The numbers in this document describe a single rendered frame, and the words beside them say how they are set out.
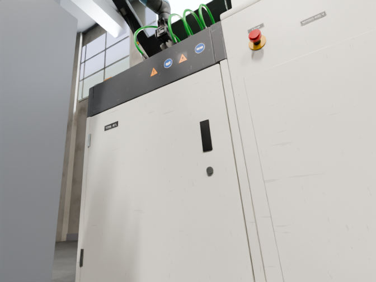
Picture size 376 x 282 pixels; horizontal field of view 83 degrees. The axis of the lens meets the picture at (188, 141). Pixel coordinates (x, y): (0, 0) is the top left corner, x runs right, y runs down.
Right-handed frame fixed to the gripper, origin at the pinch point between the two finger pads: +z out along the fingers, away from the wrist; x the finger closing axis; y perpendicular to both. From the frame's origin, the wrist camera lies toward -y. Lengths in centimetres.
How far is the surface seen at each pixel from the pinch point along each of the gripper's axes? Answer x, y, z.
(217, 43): 32.9, 21.4, 26.1
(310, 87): 55, 22, 52
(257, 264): 34, 21, 93
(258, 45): 45, 22, 34
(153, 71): 5.4, 21.5, 25.0
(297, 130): 49, 22, 62
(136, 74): -3.5, 21.5, 22.4
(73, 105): -373, -174, -170
